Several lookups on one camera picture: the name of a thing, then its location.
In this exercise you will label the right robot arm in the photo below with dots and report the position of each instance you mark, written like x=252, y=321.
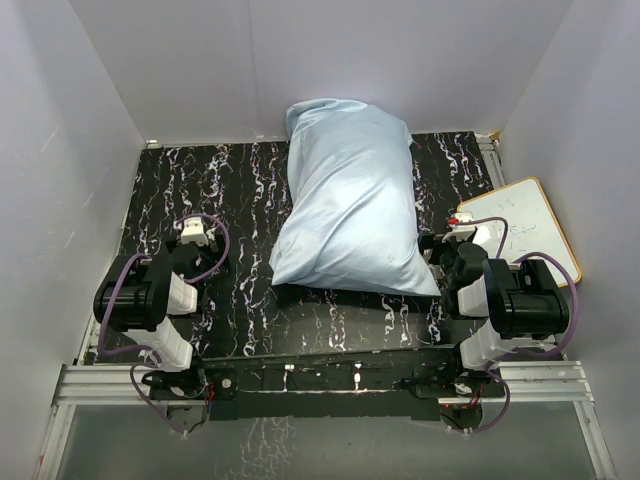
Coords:
x=528, y=307

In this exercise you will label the light blue pillowcase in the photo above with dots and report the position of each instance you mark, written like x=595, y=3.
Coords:
x=353, y=224

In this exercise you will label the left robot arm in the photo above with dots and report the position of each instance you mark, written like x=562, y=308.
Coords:
x=140, y=294

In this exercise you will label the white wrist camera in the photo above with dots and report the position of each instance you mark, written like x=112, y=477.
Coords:
x=192, y=230
x=462, y=227

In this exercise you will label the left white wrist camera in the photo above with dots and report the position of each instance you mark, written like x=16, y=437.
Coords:
x=192, y=230

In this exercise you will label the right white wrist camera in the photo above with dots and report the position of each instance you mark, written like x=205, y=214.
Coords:
x=462, y=227

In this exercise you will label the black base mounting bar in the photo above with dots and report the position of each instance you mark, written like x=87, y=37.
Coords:
x=391, y=383

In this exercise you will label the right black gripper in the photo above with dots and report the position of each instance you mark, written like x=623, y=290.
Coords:
x=428, y=241

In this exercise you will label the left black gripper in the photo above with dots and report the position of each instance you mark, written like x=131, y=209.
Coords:
x=214, y=257

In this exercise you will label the aluminium frame rail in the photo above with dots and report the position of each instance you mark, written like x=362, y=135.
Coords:
x=554, y=381

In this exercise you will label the small whiteboard wooden frame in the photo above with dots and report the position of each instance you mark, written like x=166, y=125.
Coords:
x=532, y=223

